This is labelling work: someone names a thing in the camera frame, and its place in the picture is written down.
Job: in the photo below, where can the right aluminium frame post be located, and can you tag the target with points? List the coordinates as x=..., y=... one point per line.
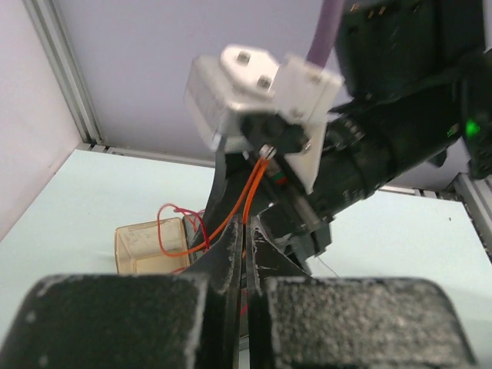
x=474, y=195

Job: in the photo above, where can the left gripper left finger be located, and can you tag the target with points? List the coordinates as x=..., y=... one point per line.
x=185, y=320

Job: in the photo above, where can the aluminium frame post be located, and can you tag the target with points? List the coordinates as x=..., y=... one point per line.
x=46, y=16
x=474, y=195

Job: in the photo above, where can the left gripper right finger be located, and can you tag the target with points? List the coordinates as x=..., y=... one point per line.
x=298, y=321

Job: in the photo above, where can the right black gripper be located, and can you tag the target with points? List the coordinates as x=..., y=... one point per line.
x=280, y=205

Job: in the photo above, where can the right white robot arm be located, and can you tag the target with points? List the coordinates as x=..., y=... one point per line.
x=419, y=77

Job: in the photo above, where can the left aluminium frame post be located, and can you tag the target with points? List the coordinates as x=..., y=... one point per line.
x=46, y=16

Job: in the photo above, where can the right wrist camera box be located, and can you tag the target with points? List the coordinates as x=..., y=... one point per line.
x=221, y=90

